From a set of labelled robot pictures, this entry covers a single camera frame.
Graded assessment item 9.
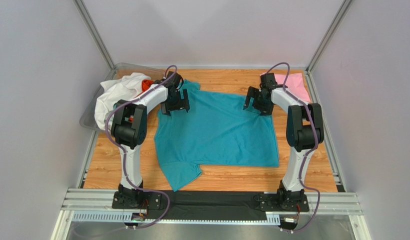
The right aluminium frame post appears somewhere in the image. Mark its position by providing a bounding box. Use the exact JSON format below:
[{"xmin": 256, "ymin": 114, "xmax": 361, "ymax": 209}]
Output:
[{"xmin": 306, "ymin": 0, "xmax": 354, "ymax": 73}]

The aluminium front rail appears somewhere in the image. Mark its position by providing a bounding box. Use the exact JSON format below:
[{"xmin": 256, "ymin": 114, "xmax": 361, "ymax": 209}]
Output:
[{"xmin": 61, "ymin": 189, "xmax": 363, "ymax": 226}]

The clear plastic bin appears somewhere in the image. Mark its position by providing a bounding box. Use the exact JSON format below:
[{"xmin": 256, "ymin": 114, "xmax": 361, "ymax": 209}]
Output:
[{"xmin": 79, "ymin": 62, "xmax": 164, "ymax": 132}]

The white t shirt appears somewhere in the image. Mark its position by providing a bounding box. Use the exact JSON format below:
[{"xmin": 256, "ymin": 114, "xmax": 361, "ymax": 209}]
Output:
[{"xmin": 94, "ymin": 72, "xmax": 151, "ymax": 131}]

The left aluminium frame post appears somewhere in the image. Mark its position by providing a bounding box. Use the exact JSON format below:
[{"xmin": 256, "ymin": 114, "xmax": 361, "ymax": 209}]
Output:
[{"xmin": 73, "ymin": 0, "xmax": 115, "ymax": 69}]

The aluminium frame post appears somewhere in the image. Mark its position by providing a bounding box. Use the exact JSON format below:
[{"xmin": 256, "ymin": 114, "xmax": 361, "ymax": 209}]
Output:
[
  {"xmin": 306, "ymin": 0, "xmax": 354, "ymax": 73},
  {"xmin": 73, "ymin": 0, "xmax": 115, "ymax": 69}
]

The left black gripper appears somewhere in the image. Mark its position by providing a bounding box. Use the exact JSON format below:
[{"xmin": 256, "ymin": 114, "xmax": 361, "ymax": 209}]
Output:
[{"xmin": 161, "ymin": 88, "xmax": 190, "ymax": 116}]

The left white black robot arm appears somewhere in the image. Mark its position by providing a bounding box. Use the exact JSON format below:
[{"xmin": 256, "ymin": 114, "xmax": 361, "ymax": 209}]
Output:
[{"xmin": 109, "ymin": 71, "xmax": 190, "ymax": 209}]

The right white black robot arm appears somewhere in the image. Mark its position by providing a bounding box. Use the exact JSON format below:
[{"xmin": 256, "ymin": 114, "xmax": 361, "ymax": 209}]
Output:
[{"xmin": 243, "ymin": 73, "xmax": 325, "ymax": 212}]

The orange t shirt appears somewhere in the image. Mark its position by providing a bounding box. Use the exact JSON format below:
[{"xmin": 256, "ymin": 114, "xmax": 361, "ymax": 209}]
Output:
[{"xmin": 133, "ymin": 78, "xmax": 154, "ymax": 98}]

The folded pink t shirt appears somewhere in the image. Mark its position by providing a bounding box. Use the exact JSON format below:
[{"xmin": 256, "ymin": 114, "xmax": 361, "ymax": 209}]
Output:
[{"xmin": 271, "ymin": 73, "xmax": 311, "ymax": 103}]

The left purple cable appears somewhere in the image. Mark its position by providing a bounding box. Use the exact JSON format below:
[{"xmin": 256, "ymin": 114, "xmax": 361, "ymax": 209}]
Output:
[{"xmin": 104, "ymin": 64, "xmax": 179, "ymax": 237}]

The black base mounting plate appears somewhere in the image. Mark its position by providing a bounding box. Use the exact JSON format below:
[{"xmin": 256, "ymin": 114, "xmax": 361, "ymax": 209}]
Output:
[{"xmin": 122, "ymin": 190, "xmax": 310, "ymax": 221}]

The teal t shirt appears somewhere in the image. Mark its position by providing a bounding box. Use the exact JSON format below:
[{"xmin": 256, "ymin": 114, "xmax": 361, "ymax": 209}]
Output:
[{"xmin": 154, "ymin": 81, "xmax": 280, "ymax": 191}]

